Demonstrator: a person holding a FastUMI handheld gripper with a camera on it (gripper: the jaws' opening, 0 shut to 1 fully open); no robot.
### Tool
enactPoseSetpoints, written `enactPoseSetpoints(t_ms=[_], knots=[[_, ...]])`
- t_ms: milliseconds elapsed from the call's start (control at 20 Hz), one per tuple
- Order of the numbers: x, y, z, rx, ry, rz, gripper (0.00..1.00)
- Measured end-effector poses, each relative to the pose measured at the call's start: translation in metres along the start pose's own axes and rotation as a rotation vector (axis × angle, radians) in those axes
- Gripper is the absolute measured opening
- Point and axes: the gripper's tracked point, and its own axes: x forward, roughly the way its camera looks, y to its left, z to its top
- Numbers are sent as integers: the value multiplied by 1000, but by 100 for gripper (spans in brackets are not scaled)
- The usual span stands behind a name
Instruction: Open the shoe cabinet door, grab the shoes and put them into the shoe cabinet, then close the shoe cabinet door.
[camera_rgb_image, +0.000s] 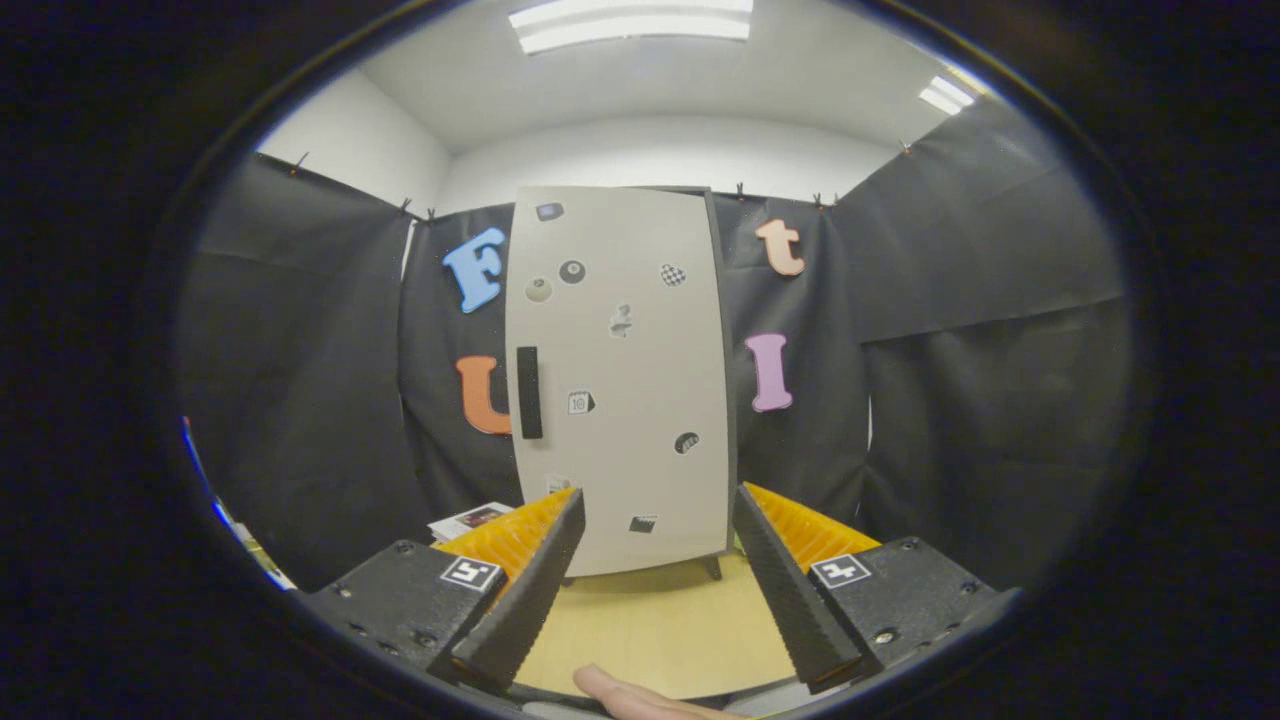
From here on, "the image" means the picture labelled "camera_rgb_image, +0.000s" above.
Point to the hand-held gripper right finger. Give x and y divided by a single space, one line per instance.
790 590

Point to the long ceiling light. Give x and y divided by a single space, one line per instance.
630 25

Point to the small ceiling light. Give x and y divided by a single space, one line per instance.
945 95

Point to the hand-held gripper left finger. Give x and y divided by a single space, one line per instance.
530 590

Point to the black backdrop cloth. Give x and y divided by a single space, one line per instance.
950 300

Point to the dark grey shoe cabinet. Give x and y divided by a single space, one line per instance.
733 420

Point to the light grey shoe cabinet door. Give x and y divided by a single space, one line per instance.
630 380

